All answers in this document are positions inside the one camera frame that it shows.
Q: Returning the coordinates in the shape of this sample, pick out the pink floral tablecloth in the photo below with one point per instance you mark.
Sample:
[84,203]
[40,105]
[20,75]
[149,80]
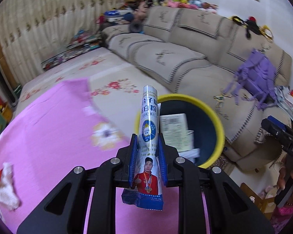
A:
[47,140]

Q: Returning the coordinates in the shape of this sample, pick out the cream embroidered curtain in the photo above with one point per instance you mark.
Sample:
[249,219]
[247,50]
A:
[31,31]

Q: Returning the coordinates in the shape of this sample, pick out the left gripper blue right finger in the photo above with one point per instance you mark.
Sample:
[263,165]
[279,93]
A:
[167,155]

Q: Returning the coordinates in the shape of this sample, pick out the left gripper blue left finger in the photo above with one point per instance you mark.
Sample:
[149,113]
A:
[127,155]

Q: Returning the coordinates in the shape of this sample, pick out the purple backpack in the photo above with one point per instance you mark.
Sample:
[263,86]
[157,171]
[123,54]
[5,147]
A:
[256,75]

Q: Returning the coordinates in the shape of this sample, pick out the yellow rim trash bin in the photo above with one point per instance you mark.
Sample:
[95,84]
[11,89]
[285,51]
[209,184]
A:
[207,127]

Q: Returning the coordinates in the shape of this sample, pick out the pile of plush toys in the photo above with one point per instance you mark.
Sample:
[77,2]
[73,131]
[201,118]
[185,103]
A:
[189,4]

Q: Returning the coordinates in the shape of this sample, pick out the beige sofa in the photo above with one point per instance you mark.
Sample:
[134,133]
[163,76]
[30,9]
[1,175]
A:
[197,53]

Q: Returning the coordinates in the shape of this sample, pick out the black tower fan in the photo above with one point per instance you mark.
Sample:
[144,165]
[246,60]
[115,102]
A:
[7,90]

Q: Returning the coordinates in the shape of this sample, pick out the person's right hand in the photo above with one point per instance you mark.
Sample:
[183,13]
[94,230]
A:
[285,183]

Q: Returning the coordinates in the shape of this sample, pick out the crumpled white paper towel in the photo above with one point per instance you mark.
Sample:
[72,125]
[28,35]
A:
[8,196]

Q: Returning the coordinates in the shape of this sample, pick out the white bamboo print box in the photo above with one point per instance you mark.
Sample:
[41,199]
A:
[176,132]

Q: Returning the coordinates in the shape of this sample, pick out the blue white powder sachet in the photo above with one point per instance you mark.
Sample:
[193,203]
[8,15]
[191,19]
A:
[146,190]

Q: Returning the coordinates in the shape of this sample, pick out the floral bed mattress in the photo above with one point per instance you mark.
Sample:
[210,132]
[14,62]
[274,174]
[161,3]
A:
[115,86]

